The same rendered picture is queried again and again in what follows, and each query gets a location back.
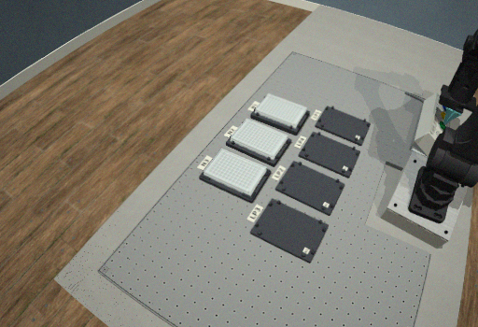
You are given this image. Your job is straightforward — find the black l-shaped nest locator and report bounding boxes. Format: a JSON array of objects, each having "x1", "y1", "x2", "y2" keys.
[{"x1": 199, "y1": 169, "x2": 271, "y2": 204}]

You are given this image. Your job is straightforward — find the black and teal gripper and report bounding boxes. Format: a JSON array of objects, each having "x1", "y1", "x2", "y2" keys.
[{"x1": 439, "y1": 76, "x2": 477, "y2": 125}]

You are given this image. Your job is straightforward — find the black l-shaped locator bracket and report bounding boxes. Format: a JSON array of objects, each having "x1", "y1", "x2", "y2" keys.
[{"x1": 226, "y1": 137, "x2": 291, "y2": 167}]

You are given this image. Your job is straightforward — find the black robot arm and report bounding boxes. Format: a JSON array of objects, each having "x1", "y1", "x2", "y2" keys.
[{"x1": 408, "y1": 29, "x2": 478, "y2": 223}]

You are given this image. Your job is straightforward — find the white label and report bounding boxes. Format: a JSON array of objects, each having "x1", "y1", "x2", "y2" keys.
[
  {"x1": 272, "y1": 165, "x2": 287, "y2": 181},
  {"x1": 224, "y1": 126, "x2": 238, "y2": 138},
  {"x1": 248, "y1": 101, "x2": 259, "y2": 112},
  {"x1": 311, "y1": 110, "x2": 321, "y2": 121},
  {"x1": 294, "y1": 136, "x2": 306, "y2": 149},
  {"x1": 247, "y1": 205, "x2": 263, "y2": 222},
  {"x1": 197, "y1": 156, "x2": 213, "y2": 171}
]

